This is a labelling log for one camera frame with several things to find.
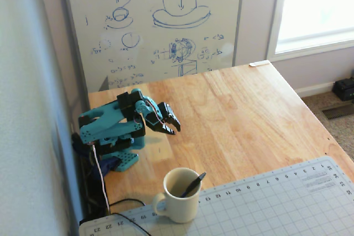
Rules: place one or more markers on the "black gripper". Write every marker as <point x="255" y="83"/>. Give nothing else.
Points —
<point x="166" y="119"/>

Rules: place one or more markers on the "black ballpoint pen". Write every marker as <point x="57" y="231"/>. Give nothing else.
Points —
<point x="195" y="183"/>

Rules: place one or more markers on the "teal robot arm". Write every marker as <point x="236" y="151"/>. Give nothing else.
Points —
<point x="105" y="124"/>

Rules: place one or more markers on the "cream ceramic mug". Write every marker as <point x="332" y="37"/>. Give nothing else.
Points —
<point x="181" y="208"/>

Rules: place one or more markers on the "blue clamp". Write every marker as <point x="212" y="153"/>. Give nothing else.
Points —
<point x="108" y="165"/>

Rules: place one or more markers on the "whiteboard with blue drawings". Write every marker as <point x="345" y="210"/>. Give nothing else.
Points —
<point x="155" y="31"/>

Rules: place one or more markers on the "small white flat object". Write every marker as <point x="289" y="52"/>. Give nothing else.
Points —
<point x="259" y="63"/>

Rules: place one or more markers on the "grey cutting mat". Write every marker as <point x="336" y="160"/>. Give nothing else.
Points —
<point x="262" y="208"/>

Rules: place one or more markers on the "floor vent grille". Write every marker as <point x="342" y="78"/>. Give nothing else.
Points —
<point x="338" y="112"/>

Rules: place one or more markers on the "black device on floor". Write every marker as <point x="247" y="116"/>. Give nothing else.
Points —
<point x="344" y="89"/>

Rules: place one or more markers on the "window with white frame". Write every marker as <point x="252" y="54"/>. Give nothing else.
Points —
<point x="318" y="6"/>

